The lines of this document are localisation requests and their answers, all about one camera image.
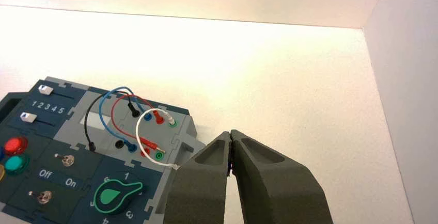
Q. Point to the blue push button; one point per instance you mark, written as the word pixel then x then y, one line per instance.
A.
pixel 1 153

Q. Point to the red push button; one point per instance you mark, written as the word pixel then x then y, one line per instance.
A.
pixel 15 146

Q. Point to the black green rotary knob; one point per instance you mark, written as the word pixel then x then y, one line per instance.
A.
pixel 113 196

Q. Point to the metal toggle switch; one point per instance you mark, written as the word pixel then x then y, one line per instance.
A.
pixel 67 160
pixel 43 197

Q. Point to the white slider knob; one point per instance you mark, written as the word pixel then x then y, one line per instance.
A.
pixel 28 117
pixel 46 90

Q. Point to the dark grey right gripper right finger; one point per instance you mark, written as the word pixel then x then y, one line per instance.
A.
pixel 273 191

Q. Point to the blue grey control panel board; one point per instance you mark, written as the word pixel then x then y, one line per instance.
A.
pixel 78 178

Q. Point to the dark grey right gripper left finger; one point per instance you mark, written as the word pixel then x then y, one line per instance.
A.
pixel 202 191

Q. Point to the green push button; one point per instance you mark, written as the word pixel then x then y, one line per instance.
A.
pixel 16 164

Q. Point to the yellow push button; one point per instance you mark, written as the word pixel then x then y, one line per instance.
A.
pixel 2 173

